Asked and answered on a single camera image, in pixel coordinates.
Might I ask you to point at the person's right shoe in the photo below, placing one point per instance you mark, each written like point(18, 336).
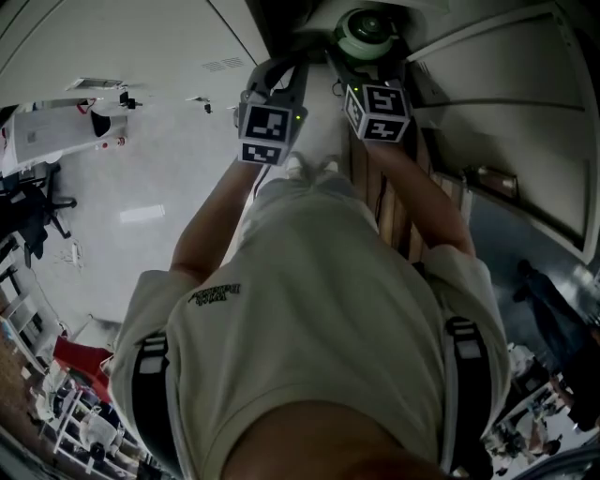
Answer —
point(333, 165)

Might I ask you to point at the white locker door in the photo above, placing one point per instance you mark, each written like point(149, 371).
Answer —
point(506, 70)

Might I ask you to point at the white shelf unit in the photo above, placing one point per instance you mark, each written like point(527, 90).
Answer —
point(23, 309)

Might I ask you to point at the person's left forearm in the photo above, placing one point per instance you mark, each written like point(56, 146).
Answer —
point(206, 225)

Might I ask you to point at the person's face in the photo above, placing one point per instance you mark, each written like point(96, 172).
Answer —
point(328, 445)

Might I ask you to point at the person's right forearm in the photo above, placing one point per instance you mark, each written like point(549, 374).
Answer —
point(422, 197)

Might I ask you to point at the person's shoe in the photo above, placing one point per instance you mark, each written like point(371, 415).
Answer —
point(294, 163)
point(333, 165)

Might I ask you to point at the person's white shirt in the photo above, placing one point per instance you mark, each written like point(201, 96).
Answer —
point(304, 290)

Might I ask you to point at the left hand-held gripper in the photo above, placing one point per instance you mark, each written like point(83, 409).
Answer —
point(265, 124)

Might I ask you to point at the small red-capped bottle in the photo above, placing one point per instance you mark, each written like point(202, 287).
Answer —
point(119, 140)

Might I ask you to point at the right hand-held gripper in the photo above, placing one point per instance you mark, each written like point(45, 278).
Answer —
point(384, 100)

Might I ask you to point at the black office chair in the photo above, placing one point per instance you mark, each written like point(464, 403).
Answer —
point(33, 220)

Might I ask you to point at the cluttered white desk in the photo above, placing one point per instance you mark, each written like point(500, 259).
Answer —
point(534, 403)

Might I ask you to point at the red plastic crate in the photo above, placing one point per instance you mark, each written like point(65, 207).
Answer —
point(79, 358)

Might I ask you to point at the grey metal locker cabinet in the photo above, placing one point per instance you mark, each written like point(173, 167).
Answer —
point(140, 37)

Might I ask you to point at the person's left shoe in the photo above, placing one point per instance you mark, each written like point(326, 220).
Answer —
point(294, 163)

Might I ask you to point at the green cup with lid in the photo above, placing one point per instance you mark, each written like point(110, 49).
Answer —
point(361, 49)

